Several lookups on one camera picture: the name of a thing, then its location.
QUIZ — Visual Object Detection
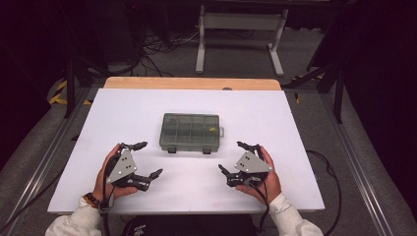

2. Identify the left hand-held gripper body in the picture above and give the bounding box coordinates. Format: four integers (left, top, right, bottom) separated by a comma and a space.
104, 143, 151, 193

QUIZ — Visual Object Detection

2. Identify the bundle of floor cables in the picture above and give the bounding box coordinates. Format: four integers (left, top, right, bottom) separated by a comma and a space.
131, 29, 201, 78

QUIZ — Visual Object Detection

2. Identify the wooden table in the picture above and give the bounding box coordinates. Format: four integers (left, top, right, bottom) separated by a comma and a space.
103, 76, 282, 91

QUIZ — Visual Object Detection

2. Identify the person's right hand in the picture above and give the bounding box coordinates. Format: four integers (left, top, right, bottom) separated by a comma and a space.
235, 146, 283, 206

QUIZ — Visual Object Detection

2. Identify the person's dark lap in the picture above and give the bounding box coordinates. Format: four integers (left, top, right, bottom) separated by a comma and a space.
121, 213, 260, 236

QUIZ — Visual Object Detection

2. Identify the clear grey organizer box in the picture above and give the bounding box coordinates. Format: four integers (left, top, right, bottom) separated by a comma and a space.
158, 112, 226, 155

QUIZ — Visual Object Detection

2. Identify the yellow black floor tape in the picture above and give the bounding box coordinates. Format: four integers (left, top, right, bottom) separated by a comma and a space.
48, 80, 92, 106

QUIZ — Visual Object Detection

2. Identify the black stand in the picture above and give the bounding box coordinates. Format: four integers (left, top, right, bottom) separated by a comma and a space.
63, 55, 112, 119
282, 62, 345, 125

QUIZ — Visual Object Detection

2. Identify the white board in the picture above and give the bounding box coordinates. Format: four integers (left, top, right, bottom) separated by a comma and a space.
47, 88, 326, 215

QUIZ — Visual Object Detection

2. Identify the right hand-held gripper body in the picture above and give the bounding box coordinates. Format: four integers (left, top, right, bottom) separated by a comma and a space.
225, 144, 273, 189

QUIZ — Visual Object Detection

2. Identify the right hand-held gripper cable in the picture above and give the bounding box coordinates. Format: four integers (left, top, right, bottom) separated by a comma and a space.
249, 178, 271, 234

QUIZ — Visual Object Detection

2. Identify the white desk frame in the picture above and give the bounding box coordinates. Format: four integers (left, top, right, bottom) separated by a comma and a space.
195, 4, 289, 77

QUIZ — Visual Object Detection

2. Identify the metal floor rail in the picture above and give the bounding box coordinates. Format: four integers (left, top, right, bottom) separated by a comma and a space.
319, 92, 397, 236
0, 87, 99, 236

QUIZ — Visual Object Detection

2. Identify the beaded bracelet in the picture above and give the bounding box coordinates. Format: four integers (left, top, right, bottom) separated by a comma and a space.
82, 192, 102, 209

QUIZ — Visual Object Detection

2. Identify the person's left hand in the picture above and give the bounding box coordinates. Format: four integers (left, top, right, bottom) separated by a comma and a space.
92, 143, 140, 202

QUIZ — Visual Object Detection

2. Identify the black floor cable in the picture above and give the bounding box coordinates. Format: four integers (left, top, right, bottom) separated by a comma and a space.
306, 149, 342, 236
0, 170, 65, 234

